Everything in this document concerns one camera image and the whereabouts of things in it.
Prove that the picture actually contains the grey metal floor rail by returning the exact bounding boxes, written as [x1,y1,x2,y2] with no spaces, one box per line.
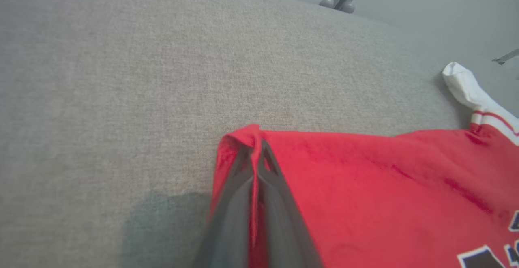
[492,49,519,65]

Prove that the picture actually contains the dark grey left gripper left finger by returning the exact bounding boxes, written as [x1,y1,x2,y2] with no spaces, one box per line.
[194,143,256,268]

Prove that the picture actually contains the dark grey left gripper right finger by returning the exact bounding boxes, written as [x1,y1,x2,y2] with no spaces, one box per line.
[257,139,325,268]

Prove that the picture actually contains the red jersey with white trim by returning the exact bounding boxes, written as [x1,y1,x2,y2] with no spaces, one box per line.
[209,62,519,268]

